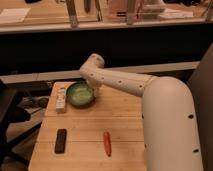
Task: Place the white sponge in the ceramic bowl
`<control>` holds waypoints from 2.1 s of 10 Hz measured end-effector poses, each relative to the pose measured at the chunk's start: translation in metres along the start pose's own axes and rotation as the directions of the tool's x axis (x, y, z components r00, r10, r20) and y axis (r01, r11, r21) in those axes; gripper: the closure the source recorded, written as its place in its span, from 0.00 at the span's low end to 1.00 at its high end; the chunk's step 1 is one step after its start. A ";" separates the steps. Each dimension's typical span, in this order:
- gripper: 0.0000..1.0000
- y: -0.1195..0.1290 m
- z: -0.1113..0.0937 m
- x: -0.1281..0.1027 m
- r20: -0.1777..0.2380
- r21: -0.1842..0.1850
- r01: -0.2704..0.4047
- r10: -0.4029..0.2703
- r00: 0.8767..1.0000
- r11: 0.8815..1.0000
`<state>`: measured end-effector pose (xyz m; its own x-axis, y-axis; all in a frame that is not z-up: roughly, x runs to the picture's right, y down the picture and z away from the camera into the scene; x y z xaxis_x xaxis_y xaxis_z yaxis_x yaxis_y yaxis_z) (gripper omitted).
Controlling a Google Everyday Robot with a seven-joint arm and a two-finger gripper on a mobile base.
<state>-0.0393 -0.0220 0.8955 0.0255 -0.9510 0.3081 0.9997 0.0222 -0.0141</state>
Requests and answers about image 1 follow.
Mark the green ceramic bowl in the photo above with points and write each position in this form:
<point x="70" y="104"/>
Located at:
<point x="79" y="94"/>

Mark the dark furniture at left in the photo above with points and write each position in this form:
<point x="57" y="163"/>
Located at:
<point x="10" y="112"/>

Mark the white paper sheet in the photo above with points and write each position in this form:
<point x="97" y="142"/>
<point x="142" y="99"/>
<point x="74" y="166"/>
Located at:
<point x="13" y="15"/>

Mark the black rectangular block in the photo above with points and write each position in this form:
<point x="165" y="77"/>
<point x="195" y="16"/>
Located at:
<point x="60" y="141"/>

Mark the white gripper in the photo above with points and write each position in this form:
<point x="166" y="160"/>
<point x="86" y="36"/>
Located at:
<point x="95" y="86"/>

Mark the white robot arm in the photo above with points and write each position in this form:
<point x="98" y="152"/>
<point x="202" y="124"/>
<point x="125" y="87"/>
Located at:
<point x="171" y="137"/>

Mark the orange carrot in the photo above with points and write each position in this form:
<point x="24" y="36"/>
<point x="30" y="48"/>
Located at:
<point x="107" y="143"/>

